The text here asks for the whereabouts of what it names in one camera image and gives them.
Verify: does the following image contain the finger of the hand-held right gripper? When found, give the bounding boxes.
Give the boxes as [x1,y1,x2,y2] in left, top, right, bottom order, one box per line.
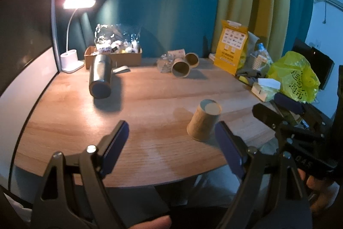
[274,92,306,115]
[252,103,285,133]

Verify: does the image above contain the yellow plastic bag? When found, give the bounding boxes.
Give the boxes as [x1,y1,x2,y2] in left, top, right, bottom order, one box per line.
[267,51,321,104]

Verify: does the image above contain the tissue box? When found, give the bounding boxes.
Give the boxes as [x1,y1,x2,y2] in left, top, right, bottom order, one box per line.
[251,78,281,102]

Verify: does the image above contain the clear plastic snack bag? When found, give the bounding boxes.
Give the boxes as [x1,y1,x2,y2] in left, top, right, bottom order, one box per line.
[95,23,142,55]

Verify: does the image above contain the person's right hand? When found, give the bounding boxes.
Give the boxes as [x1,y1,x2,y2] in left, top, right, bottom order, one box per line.
[298,168,342,216]

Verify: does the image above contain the crumpled clear plastic wrapper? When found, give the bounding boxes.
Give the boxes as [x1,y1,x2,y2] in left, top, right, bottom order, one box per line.
[156,53,175,73]

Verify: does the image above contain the brown paper cup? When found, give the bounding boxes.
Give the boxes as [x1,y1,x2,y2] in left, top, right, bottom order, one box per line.
[184,52,200,68]
[171,57,191,78]
[187,99,222,142]

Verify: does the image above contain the cardboard box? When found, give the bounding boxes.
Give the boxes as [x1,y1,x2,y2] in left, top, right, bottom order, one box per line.
[84,45,142,67]

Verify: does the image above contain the small pale snack packet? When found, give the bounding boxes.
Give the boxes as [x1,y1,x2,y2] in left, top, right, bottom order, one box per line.
[167,49,186,60]

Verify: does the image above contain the grey flat lid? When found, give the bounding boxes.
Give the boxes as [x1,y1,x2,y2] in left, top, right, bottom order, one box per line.
[112,65,131,75]

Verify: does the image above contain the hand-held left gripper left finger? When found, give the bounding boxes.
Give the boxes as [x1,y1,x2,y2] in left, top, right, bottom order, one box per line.
[32,120,129,229]

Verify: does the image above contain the white desk lamp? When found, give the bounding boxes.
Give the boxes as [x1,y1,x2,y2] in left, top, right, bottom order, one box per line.
[60,0,96,74]

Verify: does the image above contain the yellow paper bag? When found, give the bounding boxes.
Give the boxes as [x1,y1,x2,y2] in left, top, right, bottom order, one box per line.
[213,20,248,75]

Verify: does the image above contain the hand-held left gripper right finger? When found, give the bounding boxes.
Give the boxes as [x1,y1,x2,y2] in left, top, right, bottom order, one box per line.
[214,121,314,229]

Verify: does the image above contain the person's left hand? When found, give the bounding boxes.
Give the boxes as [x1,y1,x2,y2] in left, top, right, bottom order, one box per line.
[128,215,172,229]

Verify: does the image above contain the clear plastic bottle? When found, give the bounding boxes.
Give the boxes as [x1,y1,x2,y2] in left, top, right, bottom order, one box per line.
[256,42,268,57]

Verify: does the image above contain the steel tumbler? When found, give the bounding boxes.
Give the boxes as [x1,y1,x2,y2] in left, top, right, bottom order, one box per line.
[89,54,112,99]

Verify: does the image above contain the black monitor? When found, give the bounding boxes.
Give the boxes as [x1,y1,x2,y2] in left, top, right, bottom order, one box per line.
[291,38,335,90]

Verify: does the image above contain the person's grey trousers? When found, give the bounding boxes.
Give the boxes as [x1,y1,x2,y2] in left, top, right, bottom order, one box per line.
[106,172,242,219]

